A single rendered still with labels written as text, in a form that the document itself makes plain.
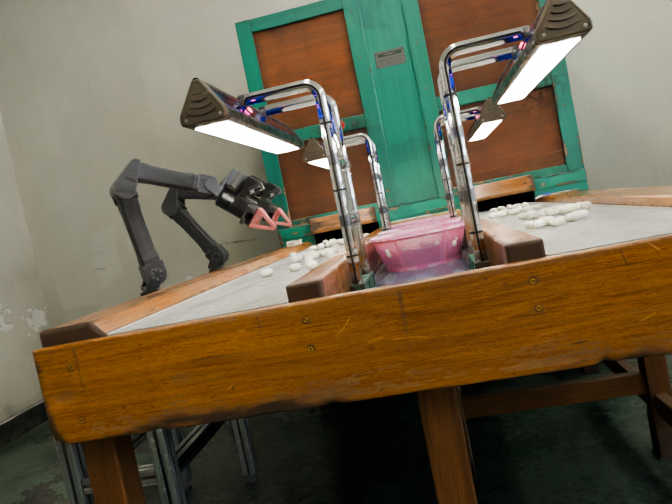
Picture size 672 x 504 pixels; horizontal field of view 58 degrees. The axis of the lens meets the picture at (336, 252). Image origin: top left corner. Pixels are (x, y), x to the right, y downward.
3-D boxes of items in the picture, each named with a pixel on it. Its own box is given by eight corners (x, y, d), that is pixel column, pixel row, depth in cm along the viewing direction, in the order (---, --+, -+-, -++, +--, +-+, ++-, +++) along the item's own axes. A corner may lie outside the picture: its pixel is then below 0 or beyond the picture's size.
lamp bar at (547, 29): (537, 42, 87) (528, -7, 87) (492, 106, 149) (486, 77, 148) (594, 29, 86) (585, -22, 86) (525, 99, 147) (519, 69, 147)
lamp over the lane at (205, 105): (180, 127, 97) (170, 83, 96) (276, 154, 158) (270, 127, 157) (227, 116, 95) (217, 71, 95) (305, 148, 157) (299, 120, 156)
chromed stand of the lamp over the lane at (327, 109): (274, 320, 119) (226, 95, 116) (295, 302, 138) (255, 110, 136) (368, 303, 116) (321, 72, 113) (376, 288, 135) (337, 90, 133)
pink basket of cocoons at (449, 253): (372, 279, 155) (365, 242, 154) (380, 267, 181) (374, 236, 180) (476, 260, 150) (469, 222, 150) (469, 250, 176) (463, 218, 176)
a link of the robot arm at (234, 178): (244, 183, 199) (215, 161, 195) (253, 180, 192) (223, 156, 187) (225, 211, 196) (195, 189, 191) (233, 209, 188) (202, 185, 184)
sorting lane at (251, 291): (108, 347, 95) (105, 334, 95) (316, 249, 274) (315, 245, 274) (289, 315, 90) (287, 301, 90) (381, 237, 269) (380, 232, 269)
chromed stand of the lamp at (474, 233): (478, 284, 112) (433, 44, 109) (470, 271, 132) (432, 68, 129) (584, 265, 109) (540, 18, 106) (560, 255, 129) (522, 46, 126)
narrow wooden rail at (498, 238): (518, 320, 86) (503, 244, 85) (456, 237, 264) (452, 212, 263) (557, 314, 85) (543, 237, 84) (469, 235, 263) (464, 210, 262)
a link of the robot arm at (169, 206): (244, 185, 239) (170, 184, 242) (238, 185, 230) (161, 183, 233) (243, 216, 240) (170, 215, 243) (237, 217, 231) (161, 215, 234)
